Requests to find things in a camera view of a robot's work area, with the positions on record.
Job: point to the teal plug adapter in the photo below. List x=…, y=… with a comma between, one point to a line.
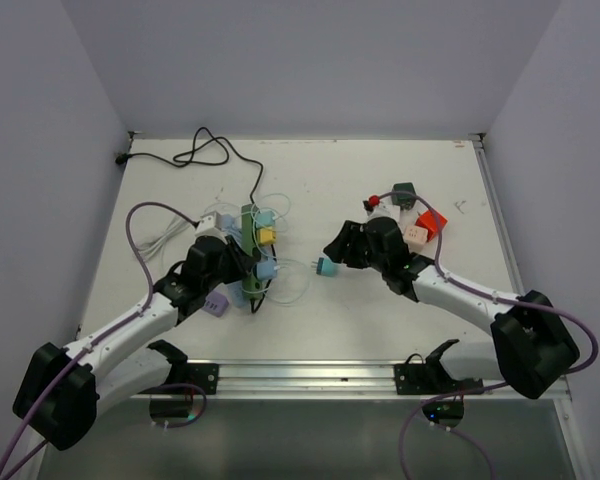
x=264, y=218

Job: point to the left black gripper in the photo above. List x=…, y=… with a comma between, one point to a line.
x=240, y=261

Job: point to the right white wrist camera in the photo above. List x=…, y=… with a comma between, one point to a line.
x=378, y=208

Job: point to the blue plug adapter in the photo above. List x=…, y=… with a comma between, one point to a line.
x=266, y=270

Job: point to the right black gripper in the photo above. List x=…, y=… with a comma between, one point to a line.
x=351, y=233

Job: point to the green power strip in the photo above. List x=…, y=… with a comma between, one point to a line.
x=251, y=286

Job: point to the red cube plug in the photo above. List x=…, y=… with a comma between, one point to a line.
x=432, y=222

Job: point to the dark green cube plug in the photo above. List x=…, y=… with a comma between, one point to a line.
x=404, y=195

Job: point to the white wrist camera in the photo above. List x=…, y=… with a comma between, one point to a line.
x=378, y=208
x=214, y=224

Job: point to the pink deer cube socket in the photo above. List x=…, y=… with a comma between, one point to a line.
x=415, y=237

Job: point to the green plug adapter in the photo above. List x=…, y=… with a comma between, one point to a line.
x=325, y=267

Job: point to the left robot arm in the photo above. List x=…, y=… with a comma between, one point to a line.
x=62, y=420

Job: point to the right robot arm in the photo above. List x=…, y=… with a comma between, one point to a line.
x=529, y=346

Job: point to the aluminium mounting rail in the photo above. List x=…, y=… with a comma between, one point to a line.
x=245, y=380

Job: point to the right black base bracket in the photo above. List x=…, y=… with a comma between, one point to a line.
x=416, y=377

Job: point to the left black base bracket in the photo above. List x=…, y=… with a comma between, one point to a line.
x=181, y=379

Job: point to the yellow plug adapter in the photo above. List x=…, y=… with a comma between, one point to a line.
x=266, y=236

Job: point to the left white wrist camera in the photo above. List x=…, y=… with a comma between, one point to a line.
x=214, y=224

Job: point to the black wall plug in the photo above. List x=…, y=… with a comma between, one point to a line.
x=122, y=159

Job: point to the black base bracket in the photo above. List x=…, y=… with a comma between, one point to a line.
x=416, y=377
x=181, y=379

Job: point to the blue power strip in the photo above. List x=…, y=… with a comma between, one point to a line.
x=236, y=294

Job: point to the purple power strip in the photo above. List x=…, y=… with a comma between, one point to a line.
x=216, y=304

